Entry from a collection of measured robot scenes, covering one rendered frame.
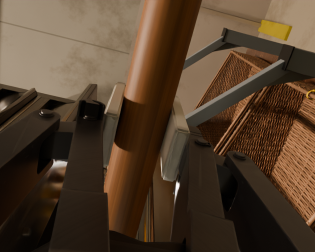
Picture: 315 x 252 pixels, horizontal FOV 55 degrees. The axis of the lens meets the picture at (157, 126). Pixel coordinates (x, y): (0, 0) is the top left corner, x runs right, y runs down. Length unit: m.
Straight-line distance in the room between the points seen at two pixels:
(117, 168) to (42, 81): 3.51
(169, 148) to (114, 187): 0.05
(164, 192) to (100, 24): 2.54
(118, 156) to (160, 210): 0.87
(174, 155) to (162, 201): 0.94
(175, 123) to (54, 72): 3.47
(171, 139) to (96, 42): 3.30
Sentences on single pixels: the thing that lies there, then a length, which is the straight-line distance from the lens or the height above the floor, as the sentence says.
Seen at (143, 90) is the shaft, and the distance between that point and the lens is 0.17.
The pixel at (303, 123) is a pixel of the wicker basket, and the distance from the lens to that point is 1.19.
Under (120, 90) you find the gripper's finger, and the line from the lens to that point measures 0.19.
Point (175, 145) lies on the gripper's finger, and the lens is 0.15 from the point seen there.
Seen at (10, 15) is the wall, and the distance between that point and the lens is 3.67.
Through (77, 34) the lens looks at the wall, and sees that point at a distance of 3.47.
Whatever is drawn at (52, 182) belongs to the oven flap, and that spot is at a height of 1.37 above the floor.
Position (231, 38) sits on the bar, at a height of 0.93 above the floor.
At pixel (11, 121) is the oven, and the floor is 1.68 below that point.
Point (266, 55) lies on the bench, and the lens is 1.66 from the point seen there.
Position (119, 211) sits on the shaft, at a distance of 0.20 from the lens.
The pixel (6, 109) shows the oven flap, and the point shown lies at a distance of 1.48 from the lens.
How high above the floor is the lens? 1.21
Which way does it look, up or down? 7 degrees down
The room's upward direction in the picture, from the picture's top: 77 degrees counter-clockwise
